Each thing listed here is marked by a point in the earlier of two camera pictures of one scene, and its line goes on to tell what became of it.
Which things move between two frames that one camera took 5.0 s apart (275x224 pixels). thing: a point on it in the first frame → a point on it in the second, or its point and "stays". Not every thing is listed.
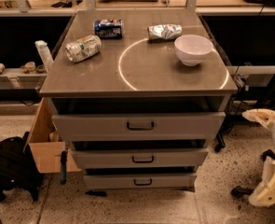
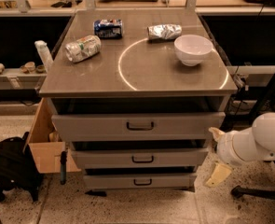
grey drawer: (136, 158) stays
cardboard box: (47, 145) stays
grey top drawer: (138, 126) stays
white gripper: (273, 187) → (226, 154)
